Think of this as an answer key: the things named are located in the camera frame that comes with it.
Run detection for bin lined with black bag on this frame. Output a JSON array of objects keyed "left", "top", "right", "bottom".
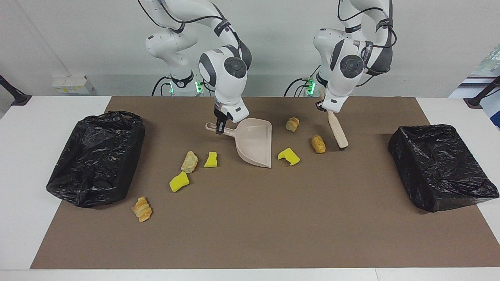
[
  {"left": 388, "top": 124, "right": 500, "bottom": 213},
  {"left": 46, "top": 111, "right": 146, "bottom": 208}
]

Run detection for beige plastic dustpan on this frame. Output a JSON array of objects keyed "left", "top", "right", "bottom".
[{"left": 205, "top": 118, "right": 273, "bottom": 169}]

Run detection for black left base cable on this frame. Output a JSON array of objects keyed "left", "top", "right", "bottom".
[{"left": 283, "top": 77, "right": 313, "bottom": 97}]

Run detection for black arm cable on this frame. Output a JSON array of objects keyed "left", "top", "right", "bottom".
[
  {"left": 137, "top": 0, "right": 235, "bottom": 47},
  {"left": 338, "top": 0, "right": 397, "bottom": 88}
]

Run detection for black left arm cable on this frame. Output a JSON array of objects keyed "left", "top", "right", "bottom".
[{"left": 338, "top": 0, "right": 397, "bottom": 88}]

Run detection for brown toy bread bun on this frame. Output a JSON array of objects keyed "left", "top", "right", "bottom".
[{"left": 311, "top": 135, "right": 326, "bottom": 154}]

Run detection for black right base cable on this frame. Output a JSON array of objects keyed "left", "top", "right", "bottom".
[{"left": 152, "top": 75, "right": 172, "bottom": 97}]

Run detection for black clamp stand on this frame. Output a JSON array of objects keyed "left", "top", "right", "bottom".
[
  {"left": 0, "top": 74, "right": 32, "bottom": 106},
  {"left": 464, "top": 75, "right": 500, "bottom": 109}
]

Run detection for brown paper table mat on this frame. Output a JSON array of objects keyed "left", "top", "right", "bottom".
[{"left": 30, "top": 96, "right": 500, "bottom": 270}]

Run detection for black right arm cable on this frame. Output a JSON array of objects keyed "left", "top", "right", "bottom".
[{"left": 137, "top": 0, "right": 235, "bottom": 47}]

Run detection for beige hand brush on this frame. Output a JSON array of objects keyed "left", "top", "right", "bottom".
[{"left": 318, "top": 88, "right": 349, "bottom": 149}]

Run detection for large yellow sponge piece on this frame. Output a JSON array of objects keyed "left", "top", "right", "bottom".
[{"left": 169, "top": 171, "right": 190, "bottom": 193}]

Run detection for white power strip boxes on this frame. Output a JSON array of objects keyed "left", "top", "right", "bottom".
[{"left": 52, "top": 74, "right": 94, "bottom": 94}]

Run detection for yellow sponge with notch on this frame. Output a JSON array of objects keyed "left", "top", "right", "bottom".
[{"left": 277, "top": 148, "right": 301, "bottom": 166}]

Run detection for small yellow sponge piece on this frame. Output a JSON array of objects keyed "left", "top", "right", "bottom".
[{"left": 203, "top": 151, "right": 219, "bottom": 169}]

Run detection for black base cable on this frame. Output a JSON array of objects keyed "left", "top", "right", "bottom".
[
  {"left": 283, "top": 77, "right": 313, "bottom": 97},
  {"left": 152, "top": 75, "right": 172, "bottom": 97}
]

